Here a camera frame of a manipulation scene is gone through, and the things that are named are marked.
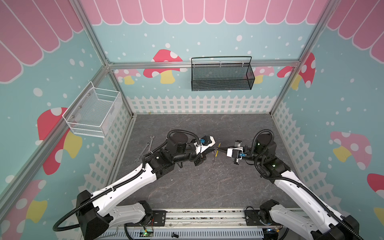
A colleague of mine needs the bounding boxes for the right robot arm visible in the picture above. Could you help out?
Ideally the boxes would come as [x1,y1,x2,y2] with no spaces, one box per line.
[219,129,362,240]

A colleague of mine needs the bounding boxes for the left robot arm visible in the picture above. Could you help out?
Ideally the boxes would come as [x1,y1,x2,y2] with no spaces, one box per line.
[53,130,216,240]

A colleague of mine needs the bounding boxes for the silver combination wrench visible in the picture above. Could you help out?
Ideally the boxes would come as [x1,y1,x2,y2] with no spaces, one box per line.
[135,136,155,163]

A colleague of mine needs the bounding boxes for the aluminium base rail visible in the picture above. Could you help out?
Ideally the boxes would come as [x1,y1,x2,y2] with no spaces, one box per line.
[82,208,328,229]

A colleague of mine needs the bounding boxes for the black mesh wall basket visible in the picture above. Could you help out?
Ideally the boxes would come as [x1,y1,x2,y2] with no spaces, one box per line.
[191,56,255,92]

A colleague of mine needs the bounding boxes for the white vented cable duct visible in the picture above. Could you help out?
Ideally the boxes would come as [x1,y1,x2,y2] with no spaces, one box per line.
[89,229,265,240]

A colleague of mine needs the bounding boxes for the white wire wall basket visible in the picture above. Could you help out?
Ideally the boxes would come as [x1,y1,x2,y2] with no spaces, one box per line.
[63,82,123,138]

